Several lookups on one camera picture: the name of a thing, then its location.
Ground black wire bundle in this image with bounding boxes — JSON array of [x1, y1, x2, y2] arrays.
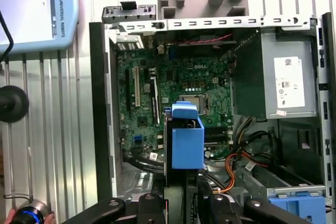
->
[[123, 153, 165, 174]]

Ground silver CPU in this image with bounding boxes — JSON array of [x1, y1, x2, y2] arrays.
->
[[183, 98, 204, 116]]

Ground black round stand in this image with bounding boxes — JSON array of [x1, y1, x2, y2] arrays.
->
[[0, 84, 29, 123]]

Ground round black blue-ring tool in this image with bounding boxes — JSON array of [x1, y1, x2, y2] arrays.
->
[[12, 199, 52, 224]]

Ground blue drive carrier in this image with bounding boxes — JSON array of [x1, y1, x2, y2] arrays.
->
[[267, 191, 328, 224]]

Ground white expansion slot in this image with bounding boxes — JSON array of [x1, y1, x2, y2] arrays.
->
[[132, 66, 140, 107]]

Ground black pendant cable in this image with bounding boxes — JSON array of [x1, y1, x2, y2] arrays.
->
[[0, 11, 14, 62]]

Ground metal expansion slot bracket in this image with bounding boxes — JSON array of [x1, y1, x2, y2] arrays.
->
[[101, 1, 158, 24]]

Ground CPU socket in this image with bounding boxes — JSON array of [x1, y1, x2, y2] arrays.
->
[[179, 93, 213, 116]]

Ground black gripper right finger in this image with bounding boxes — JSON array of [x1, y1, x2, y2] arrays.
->
[[198, 174, 305, 224]]

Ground pale blue teach pendant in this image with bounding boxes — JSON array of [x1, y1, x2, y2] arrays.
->
[[0, 0, 81, 56]]

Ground metal drive cage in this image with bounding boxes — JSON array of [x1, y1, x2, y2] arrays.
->
[[233, 161, 328, 224]]

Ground metal disk bay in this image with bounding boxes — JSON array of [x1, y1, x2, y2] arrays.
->
[[115, 168, 165, 201]]

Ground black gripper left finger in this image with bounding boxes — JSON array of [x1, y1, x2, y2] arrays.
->
[[61, 173, 166, 224]]

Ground black yellow power wires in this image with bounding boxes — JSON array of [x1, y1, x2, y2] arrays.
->
[[233, 116, 279, 156]]

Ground orange wires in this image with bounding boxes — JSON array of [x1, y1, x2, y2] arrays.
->
[[212, 150, 268, 196]]

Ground green motherboard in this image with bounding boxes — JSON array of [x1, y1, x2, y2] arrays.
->
[[115, 42, 236, 162]]

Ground hard disk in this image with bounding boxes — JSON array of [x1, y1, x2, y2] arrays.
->
[[162, 100, 205, 224]]

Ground grey power supply unit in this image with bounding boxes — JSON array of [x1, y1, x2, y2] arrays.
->
[[230, 28, 320, 120]]

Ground black expansion slot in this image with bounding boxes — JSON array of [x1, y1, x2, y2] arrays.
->
[[125, 66, 132, 113]]

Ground black PC case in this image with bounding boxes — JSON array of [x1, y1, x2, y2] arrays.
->
[[89, 11, 336, 224]]

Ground person hand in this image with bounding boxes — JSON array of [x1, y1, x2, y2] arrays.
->
[[4, 208, 57, 224]]

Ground black RAM slot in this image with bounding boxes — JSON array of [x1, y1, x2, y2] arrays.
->
[[204, 138, 234, 148], [204, 127, 234, 137]]

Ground red fan wire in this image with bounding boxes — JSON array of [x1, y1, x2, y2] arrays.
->
[[181, 33, 234, 46]]

